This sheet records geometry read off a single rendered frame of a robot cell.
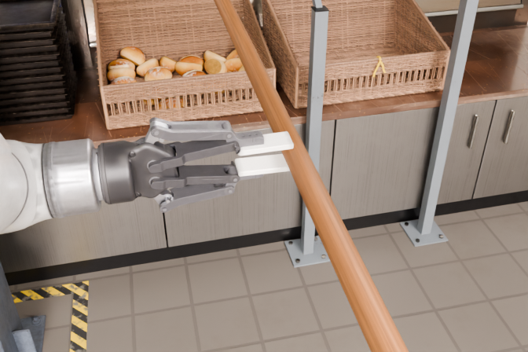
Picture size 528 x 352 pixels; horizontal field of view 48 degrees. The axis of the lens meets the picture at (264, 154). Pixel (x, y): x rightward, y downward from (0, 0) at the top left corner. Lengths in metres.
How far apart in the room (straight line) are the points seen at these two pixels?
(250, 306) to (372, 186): 0.62
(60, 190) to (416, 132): 1.62
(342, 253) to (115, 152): 0.29
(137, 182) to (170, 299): 1.40
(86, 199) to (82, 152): 0.05
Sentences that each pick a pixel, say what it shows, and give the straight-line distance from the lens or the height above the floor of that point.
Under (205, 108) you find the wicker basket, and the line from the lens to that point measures 1.91.
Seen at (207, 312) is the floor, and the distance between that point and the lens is 2.06.
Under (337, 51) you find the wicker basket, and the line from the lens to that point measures 2.38.
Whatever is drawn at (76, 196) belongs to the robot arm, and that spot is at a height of 1.13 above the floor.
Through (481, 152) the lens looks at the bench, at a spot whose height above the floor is 0.33.
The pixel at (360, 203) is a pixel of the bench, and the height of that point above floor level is 0.17.
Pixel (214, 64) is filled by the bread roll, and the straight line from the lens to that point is 2.14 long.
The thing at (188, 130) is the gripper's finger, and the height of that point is 1.18.
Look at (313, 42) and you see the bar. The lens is 1.77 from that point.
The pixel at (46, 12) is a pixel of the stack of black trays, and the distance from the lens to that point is 1.99.
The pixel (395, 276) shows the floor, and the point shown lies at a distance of 2.22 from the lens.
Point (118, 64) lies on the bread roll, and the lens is 2.18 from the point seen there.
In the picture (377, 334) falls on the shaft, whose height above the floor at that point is 1.12.
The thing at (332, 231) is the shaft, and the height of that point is 1.13.
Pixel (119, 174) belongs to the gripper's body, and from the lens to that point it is 0.70.
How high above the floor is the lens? 1.54
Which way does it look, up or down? 34 degrees down
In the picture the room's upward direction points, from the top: straight up
